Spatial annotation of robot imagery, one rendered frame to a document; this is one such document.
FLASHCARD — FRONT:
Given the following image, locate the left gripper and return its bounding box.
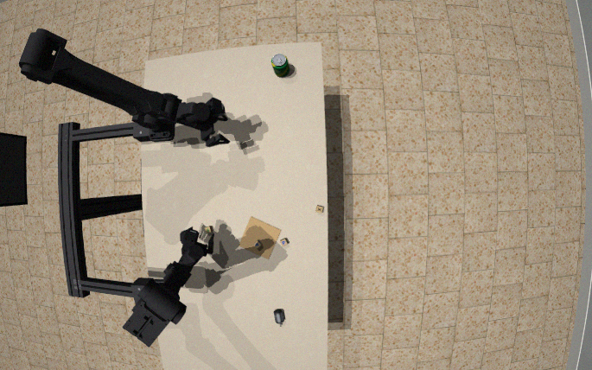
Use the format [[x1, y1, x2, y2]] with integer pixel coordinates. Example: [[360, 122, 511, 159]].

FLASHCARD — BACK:
[[191, 114, 230, 147]]

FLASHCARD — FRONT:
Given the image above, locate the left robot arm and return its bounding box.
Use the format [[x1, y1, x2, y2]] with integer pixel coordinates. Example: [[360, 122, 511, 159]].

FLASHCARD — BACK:
[[19, 29, 226, 139]]

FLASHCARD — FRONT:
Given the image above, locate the tan flat mat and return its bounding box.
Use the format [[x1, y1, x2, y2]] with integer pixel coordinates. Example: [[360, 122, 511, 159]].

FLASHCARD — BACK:
[[239, 217, 281, 259]]

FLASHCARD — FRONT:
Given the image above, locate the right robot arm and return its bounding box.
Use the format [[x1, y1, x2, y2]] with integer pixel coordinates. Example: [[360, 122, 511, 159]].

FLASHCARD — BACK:
[[122, 229, 204, 347]]

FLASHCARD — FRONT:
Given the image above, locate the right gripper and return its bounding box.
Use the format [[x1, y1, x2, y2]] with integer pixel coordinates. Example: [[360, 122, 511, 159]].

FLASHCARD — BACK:
[[180, 226, 214, 257]]

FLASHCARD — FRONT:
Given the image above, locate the green soda can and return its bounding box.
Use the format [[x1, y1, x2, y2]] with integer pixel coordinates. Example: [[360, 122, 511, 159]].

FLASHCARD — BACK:
[[271, 54, 290, 77]]

